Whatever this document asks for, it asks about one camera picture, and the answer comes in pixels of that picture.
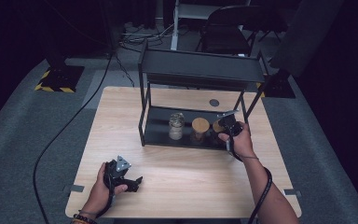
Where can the glass jar with dark contents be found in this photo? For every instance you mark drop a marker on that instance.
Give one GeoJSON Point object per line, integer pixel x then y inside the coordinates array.
{"type": "Point", "coordinates": [217, 127]}

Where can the white metal frame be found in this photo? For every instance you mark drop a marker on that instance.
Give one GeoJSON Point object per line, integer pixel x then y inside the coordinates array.
{"type": "Point", "coordinates": [175, 28]}

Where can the round grey table grommet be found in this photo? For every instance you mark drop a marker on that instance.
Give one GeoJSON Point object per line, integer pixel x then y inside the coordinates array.
{"type": "Point", "coordinates": [214, 102]}

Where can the person's right hand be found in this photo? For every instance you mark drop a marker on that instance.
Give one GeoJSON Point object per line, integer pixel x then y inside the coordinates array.
{"type": "Point", "coordinates": [244, 143]}

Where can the glass jar with red contents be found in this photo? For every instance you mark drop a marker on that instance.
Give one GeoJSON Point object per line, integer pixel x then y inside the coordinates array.
{"type": "Point", "coordinates": [200, 124]}

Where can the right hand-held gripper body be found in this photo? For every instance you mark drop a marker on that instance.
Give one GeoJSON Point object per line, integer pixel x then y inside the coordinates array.
{"type": "Point", "coordinates": [231, 126]}

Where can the glass jar with pale contents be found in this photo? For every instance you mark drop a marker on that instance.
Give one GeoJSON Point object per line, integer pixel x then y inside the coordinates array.
{"type": "Point", "coordinates": [176, 130]}

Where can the grey table edge bracket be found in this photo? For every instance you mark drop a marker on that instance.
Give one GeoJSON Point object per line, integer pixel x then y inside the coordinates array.
{"type": "Point", "coordinates": [292, 192]}
{"type": "Point", "coordinates": [77, 188]}

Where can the black folding chair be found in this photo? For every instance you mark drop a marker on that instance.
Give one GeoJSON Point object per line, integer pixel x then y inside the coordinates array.
{"type": "Point", "coordinates": [225, 34]}

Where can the grey leaning panel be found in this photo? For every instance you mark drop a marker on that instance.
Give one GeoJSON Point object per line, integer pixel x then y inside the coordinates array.
{"type": "Point", "coordinates": [307, 34]}

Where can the black stand base striped tape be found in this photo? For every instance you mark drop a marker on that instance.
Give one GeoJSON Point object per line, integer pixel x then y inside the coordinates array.
{"type": "Point", "coordinates": [60, 79]}

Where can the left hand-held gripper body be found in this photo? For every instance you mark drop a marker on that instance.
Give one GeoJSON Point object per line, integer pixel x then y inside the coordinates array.
{"type": "Point", "coordinates": [118, 174]}

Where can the person's left hand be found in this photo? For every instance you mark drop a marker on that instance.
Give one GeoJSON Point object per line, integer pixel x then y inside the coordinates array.
{"type": "Point", "coordinates": [99, 196]}

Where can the black metal shelf rack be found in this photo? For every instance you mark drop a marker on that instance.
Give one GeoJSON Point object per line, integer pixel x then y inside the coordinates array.
{"type": "Point", "coordinates": [199, 65]}

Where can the thin wrist band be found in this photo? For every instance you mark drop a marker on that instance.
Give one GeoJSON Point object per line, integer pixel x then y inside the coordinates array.
{"type": "Point", "coordinates": [250, 157]}

